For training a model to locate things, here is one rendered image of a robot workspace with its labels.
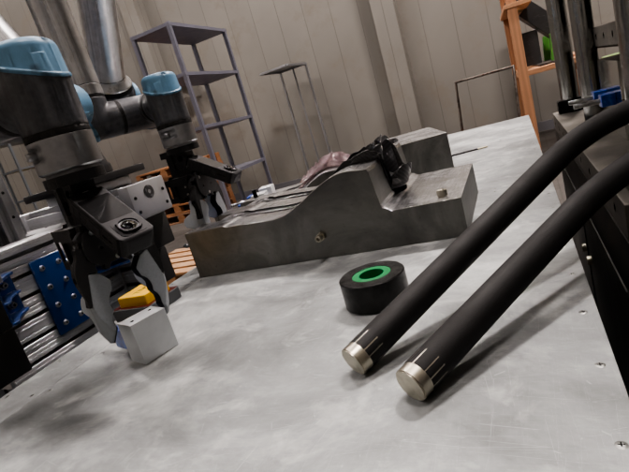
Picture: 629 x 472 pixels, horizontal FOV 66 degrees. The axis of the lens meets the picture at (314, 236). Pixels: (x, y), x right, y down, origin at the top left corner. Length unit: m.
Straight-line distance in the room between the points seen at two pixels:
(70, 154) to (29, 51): 0.12
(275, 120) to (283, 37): 1.22
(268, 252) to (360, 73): 6.64
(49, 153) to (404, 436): 0.48
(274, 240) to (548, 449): 0.60
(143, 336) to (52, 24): 0.74
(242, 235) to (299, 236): 0.11
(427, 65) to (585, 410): 6.92
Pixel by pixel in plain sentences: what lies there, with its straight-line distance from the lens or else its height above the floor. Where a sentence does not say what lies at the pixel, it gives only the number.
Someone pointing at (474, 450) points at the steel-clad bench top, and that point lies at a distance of 0.36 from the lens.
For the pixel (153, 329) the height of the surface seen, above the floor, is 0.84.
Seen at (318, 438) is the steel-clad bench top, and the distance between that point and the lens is 0.40.
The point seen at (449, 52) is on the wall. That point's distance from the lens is 7.17.
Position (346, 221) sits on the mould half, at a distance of 0.79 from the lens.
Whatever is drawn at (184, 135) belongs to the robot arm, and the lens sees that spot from 1.08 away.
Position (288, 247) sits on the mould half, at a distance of 0.84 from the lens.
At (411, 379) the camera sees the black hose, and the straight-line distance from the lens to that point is 0.40.
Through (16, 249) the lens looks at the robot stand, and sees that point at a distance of 1.22.
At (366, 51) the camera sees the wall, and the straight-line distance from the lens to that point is 7.40.
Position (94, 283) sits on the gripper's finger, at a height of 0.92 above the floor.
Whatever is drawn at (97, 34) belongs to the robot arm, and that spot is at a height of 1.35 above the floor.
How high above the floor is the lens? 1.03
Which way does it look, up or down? 13 degrees down
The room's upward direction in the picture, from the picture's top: 17 degrees counter-clockwise
